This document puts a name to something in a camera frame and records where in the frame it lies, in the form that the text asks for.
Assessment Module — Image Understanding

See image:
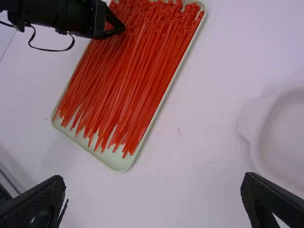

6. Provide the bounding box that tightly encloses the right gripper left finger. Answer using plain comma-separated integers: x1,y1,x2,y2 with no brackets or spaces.
0,175,69,228

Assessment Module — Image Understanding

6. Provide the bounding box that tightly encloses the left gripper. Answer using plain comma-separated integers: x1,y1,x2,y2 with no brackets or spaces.
53,0,126,40

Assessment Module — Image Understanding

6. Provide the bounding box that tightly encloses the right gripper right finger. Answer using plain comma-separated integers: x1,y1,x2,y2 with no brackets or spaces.
240,172,304,228

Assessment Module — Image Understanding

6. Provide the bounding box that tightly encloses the white dish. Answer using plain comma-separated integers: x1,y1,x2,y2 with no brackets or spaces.
237,87,304,190

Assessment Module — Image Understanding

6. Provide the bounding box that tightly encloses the pale tray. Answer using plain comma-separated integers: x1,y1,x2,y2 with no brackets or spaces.
51,0,208,173

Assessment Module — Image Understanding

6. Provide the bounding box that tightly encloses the row of orange cable ties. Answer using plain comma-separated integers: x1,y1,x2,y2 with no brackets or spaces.
52,0,205,159

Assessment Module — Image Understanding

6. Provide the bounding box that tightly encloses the black cable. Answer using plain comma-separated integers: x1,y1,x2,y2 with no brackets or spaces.
28,25,76,52

